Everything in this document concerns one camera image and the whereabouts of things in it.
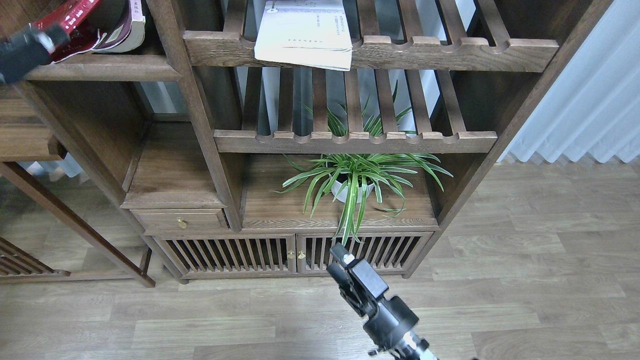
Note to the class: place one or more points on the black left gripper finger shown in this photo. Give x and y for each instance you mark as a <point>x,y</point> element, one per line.
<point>27,49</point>

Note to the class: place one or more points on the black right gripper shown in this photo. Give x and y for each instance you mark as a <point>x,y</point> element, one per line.
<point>390,322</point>

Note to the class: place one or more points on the red paperback book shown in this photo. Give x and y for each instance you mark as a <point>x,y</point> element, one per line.
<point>73,17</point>

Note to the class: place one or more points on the maroon book white characters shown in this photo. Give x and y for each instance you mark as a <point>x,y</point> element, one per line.
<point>129,32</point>

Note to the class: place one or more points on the white paperback book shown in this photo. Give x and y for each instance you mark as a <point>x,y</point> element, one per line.
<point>311,33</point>

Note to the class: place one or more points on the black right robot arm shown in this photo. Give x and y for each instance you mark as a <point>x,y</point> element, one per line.
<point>416,349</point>

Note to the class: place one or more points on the wooden side rack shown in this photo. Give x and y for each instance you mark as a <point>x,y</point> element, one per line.
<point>42,237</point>

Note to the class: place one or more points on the white plant pot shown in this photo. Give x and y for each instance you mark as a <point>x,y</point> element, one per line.
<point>343,190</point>

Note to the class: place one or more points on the green spider plant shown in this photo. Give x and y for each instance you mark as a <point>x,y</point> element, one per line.
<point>380,169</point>

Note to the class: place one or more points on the dark wooden bookshelf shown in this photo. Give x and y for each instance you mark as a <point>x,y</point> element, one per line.
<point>191,125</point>

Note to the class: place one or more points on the brass drawer knob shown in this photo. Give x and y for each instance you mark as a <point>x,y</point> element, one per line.
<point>181,223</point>

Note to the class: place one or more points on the white curtain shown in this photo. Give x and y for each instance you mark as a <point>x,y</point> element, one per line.
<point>593,109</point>

